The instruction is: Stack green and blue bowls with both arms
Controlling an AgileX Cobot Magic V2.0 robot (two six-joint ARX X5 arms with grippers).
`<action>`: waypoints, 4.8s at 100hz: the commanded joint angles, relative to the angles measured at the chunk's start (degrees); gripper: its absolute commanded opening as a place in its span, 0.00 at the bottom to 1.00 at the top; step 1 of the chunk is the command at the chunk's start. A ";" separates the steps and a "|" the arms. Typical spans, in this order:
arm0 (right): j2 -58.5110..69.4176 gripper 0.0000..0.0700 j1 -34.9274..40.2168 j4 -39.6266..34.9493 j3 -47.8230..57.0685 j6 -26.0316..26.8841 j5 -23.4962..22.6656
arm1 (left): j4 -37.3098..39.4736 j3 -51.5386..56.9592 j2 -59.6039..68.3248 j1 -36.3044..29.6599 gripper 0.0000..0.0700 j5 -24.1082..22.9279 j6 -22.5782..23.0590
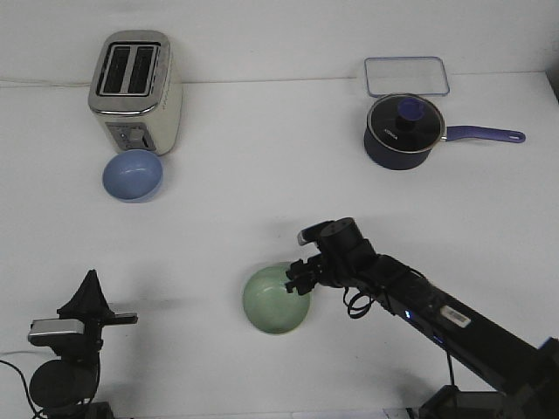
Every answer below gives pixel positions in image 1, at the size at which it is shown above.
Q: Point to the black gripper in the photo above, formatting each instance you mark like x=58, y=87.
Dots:
x=85, y=349
x=344, y=254

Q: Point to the green bowl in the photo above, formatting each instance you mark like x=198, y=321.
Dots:
x=267, y=304

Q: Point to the blue bowl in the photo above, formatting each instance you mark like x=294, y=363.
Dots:
x=134, y=176

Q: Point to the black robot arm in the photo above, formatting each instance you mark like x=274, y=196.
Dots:
x=66, y=386
x=524, y=379

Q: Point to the dark blue saucepan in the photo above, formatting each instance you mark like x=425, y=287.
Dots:
x=397, y=159

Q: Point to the glass pot lid blue knob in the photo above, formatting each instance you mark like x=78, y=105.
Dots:
x=405, y=122

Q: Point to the clear container blue rim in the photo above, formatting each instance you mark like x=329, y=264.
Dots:
x=420, y=75

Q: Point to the cream and chrome toaster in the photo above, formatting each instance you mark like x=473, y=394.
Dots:
x=135, y=94

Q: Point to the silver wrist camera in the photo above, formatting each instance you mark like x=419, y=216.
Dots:
x=46, y=332
x=312, y=233

